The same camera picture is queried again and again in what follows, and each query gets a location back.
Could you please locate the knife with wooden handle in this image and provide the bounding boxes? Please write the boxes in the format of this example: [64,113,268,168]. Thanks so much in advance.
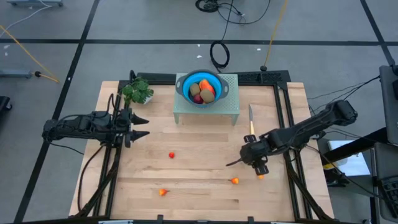
[248,104,256,136]

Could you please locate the brown kiwi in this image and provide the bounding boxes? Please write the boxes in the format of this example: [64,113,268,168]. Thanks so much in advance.
[200,88,216,104]

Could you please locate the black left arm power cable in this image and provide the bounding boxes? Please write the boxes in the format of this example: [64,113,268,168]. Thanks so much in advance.
[76,144,105,213]

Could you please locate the black coiled power cable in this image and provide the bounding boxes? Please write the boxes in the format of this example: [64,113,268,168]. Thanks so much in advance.
[209,15,234,70]

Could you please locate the black desk cables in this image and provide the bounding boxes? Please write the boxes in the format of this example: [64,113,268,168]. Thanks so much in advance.
[307,74,382,116]

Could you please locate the grey floor stand base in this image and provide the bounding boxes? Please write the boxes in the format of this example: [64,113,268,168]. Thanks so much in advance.
[0,69,34,78]
[6,0,64,7]

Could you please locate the black aluminium table frame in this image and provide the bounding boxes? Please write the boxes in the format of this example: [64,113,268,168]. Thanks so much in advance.
[68,69,336,224]

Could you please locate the grey laptop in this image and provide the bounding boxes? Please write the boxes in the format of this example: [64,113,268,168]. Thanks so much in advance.
[372,141,398,223]

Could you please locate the yellow cable with black plug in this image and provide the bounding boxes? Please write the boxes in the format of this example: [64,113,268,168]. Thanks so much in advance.
[262,0,289,72]
[0,24,60,84]

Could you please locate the green plant in white pot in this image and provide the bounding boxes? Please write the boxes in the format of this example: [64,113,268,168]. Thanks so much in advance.
[120,77,155,106]

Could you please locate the white floor cable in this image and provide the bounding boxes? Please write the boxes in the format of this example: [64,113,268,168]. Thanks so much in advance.
[0,4,52,30]

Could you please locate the black wheeled cart base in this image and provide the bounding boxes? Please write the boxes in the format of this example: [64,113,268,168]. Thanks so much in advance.
[0,95,13,112]

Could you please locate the red orange mango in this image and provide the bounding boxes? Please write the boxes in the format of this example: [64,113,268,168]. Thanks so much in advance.
[198,78,216,96]

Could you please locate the black desk beam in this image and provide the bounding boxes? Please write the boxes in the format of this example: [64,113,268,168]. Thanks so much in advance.
[320,127,389,162]

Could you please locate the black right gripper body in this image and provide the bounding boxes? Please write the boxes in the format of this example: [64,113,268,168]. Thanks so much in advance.
[239,133,271,177]

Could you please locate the white box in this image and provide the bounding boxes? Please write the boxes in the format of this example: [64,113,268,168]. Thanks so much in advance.
[328,139,373,177]

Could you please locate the grey desk panel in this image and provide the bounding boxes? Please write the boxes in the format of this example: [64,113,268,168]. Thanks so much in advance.
[379,64,398,146]

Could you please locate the black tangled cable bundle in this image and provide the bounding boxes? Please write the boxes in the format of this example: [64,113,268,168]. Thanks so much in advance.
[195,0,272,26]

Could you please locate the pale green perforated metal stand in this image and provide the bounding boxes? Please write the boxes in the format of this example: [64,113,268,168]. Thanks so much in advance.
[172,73,241,126]

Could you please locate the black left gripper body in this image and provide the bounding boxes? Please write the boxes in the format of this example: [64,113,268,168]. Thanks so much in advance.
[114,105,135,149]

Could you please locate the pale potato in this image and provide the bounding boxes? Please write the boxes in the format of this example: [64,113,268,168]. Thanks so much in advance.
[189,82,201,97]

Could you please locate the blue grey collapsible colander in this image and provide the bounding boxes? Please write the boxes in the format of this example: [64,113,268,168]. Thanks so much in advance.
[175,68,231,109]

